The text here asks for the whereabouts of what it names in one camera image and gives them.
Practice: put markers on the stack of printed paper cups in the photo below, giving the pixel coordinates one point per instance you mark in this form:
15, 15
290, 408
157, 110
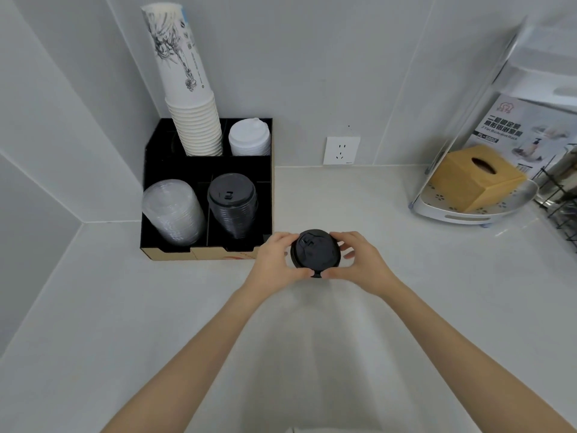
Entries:
191, 103

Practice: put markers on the person's left hand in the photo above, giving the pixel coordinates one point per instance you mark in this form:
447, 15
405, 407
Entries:
268, 266

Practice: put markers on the white corner shelf rack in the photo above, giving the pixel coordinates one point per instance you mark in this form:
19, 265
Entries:
428, 210

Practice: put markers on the person's right middle finger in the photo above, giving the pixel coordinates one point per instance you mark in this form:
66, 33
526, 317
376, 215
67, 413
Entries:
348, 254

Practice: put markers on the white wall socket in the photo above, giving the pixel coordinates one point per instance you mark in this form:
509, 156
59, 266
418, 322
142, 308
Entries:
341, 151

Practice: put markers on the person's right hand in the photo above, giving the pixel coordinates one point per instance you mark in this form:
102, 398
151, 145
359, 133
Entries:
365, 268

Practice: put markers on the person's left thumb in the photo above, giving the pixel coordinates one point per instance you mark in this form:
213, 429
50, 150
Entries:
297, 275

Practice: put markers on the stack of white lids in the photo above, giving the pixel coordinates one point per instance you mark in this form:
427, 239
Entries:
249, 139

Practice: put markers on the black plastic cup lid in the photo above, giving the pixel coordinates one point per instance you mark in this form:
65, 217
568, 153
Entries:
314, 254

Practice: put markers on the wooden tissue box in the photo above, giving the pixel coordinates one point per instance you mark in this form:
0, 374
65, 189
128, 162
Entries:
473, 182

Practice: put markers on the black cardboard organizer box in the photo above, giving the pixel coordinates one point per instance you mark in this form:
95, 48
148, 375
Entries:
180, 169

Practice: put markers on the person's right thumb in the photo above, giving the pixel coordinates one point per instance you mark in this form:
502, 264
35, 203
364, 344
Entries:
338, 274

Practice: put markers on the stack of clear lids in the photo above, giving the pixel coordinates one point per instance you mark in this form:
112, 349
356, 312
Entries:
173, 211

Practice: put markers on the stack of black lids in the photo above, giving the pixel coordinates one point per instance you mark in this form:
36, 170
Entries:
232, 205

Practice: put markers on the person's right forearm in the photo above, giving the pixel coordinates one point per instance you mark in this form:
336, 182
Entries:
460, 351

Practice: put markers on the printed product label card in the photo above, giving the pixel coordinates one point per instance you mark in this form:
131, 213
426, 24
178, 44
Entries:
509, 126

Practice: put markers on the person's left forearm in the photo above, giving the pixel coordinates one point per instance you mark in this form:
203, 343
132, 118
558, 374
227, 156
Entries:
189, 360

